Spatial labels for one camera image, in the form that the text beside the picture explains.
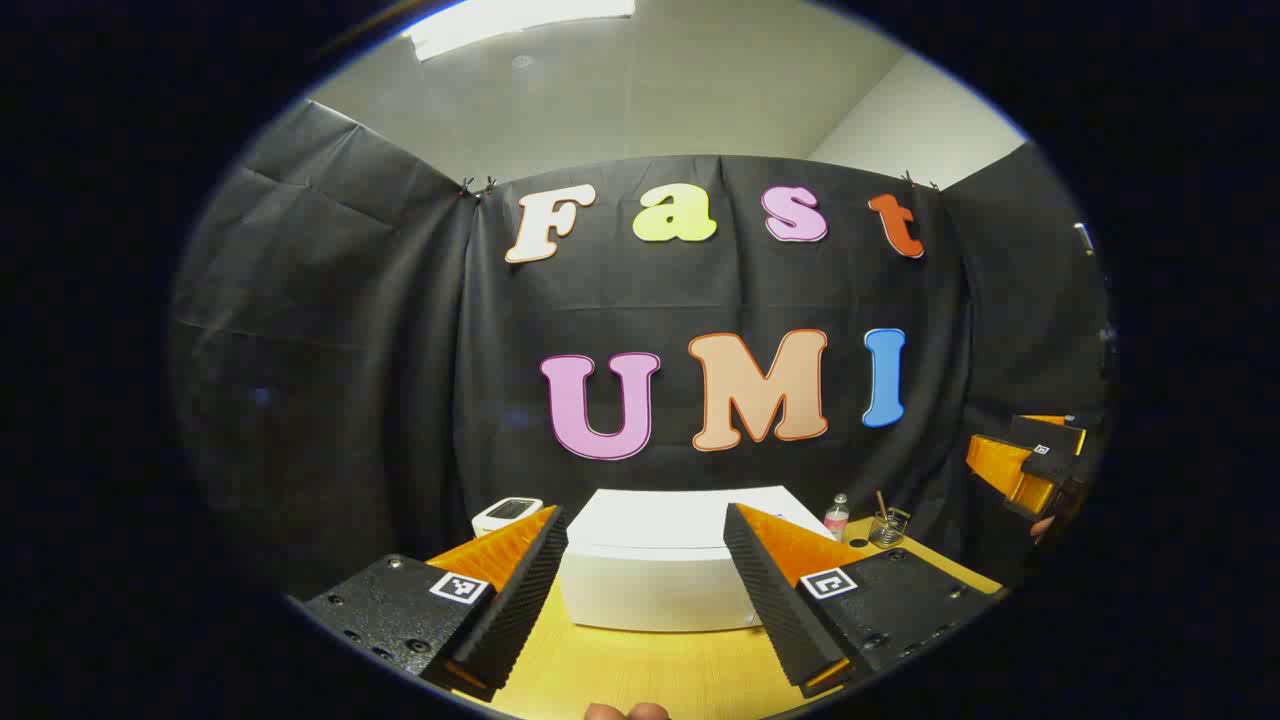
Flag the ceiling light panel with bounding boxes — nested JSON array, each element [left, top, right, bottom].
[[403, 0, 637, 61]]

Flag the white toaster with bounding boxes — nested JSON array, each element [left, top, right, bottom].
[[471, 496, 545, 538]]

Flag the white microwave oven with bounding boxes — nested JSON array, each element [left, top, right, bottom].
[[557, 486, 836, 633]]

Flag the glass jar with sticks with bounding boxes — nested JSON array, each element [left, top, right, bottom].
[[868, 490, 913, 548]]

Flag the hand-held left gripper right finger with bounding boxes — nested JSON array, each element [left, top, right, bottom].
[[723, 502, 1004, 701]]

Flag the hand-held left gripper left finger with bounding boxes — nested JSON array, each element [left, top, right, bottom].
[[298, 505, 569, 701]]

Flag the black backdrop cloth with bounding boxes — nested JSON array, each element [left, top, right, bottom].
[[170, 98, 1113, 601]]

